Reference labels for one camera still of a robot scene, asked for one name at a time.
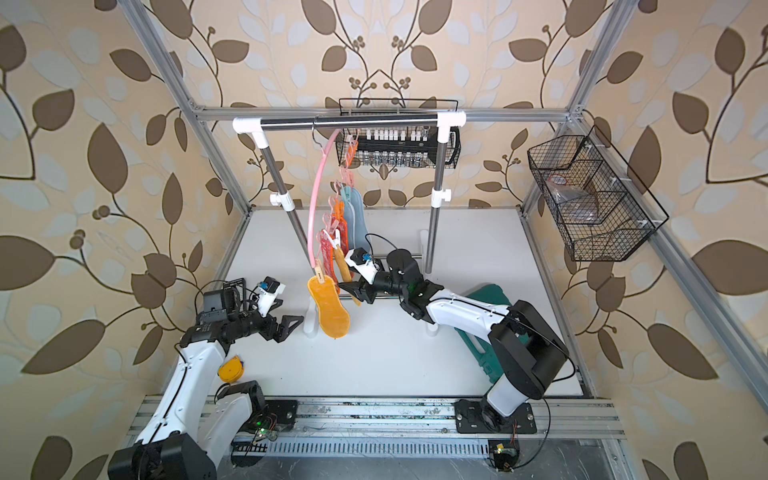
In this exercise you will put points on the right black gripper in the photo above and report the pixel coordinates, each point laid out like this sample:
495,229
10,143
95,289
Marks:
362,289

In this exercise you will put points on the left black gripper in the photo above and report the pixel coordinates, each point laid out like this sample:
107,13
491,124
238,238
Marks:
283,332

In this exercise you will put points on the yellow fuzzy insole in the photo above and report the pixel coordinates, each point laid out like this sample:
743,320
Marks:
333,318
342,266

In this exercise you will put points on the pink clip hanger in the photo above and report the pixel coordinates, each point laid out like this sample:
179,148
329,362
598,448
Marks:
336,220

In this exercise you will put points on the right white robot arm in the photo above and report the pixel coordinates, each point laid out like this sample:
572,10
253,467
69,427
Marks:
529,352

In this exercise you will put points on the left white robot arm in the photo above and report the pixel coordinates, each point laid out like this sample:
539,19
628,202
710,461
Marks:
193,426

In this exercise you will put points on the grey blue insole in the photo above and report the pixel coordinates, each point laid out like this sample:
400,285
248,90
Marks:
354,216

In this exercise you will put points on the red patterned insole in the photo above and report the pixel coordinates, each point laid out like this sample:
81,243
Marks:
328,247

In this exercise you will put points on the yellow tape measure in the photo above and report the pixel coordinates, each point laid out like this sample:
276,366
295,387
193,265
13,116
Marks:
232,370

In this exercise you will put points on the metal clothes rack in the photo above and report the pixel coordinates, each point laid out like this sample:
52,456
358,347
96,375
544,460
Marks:
443,120

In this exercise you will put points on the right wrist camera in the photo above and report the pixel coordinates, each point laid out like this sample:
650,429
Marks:
363,263

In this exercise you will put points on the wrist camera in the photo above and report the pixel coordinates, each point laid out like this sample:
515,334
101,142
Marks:
267,293
363,263

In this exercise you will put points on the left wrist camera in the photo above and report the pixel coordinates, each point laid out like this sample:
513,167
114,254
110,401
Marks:
267,293

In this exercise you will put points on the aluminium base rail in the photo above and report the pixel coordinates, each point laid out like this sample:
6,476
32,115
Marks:
431,427

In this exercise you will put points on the back black wire basket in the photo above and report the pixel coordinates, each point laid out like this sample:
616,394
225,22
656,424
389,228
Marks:
397,148

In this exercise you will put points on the side black wire basket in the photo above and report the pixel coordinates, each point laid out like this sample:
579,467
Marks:
601,207

